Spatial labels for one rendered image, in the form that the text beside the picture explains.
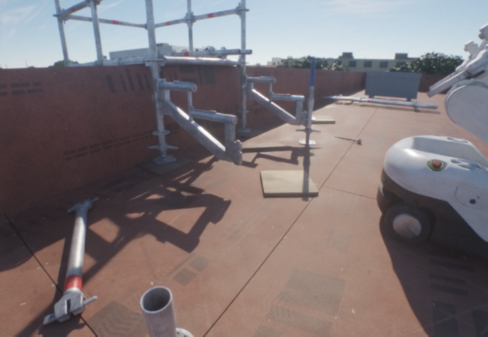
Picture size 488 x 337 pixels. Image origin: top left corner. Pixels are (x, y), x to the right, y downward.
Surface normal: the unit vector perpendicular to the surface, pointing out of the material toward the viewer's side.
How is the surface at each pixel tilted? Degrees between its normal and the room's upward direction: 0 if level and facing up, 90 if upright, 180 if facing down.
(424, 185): 90
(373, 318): 0
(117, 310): 0
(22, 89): 90
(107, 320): 0
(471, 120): 91
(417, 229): 90
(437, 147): 74
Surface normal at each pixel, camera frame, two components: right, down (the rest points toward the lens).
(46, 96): 0.83, 0.18
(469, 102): -0.63, 0.25
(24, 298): 0.00, -0.94
